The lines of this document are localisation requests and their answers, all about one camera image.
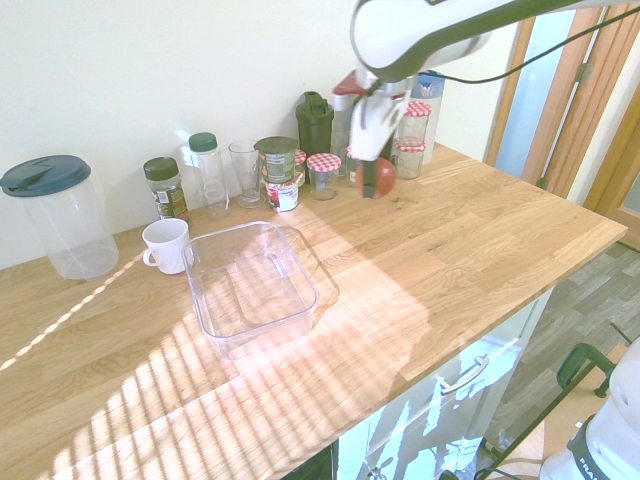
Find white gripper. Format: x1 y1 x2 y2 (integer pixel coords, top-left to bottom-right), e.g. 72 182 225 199
348 94 399 200

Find red apple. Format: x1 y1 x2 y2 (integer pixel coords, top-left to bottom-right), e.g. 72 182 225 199
355 157 397 200

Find clear plastic container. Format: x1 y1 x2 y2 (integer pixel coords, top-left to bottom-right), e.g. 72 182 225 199
182 220 340 361

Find blue lidded plastic pitcher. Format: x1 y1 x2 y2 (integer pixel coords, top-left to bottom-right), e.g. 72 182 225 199
414 71 446 166

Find black shaker bottle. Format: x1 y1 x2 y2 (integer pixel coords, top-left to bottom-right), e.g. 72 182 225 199
294 90 335 159

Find white red-capped bottle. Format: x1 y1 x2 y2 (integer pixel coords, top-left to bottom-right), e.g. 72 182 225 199
331 71 372 111

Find white red yogurt cup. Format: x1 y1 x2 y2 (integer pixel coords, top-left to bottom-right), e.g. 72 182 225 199
263 179 301 214

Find green yogurt cup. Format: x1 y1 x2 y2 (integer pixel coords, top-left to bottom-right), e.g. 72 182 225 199
254 136 300 185

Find tall clear footed glass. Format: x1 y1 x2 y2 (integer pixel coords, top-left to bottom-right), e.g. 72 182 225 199
228 140 267 210

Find clear bottle green cap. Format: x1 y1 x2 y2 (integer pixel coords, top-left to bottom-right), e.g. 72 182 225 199
188 131 231 220

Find dark lidded spice jar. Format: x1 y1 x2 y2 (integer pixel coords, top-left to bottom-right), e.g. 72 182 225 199
142 156 191 222

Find white ceramic mug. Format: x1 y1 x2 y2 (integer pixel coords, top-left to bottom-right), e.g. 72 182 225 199
141 217 191 275

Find dark green clamp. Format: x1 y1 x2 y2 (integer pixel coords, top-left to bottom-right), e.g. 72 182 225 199
557 343 617 399

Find teal lidded clear pitcher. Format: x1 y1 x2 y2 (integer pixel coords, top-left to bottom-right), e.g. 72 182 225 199
0 154 120 281

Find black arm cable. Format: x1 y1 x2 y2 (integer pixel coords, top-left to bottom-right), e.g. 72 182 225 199
434 4 640 86

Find white drawer with handle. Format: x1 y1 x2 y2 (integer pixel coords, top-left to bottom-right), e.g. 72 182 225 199
334 287 556 480

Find metal drawer handle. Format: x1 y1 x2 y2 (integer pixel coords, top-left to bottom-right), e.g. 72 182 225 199
438 354 490 396

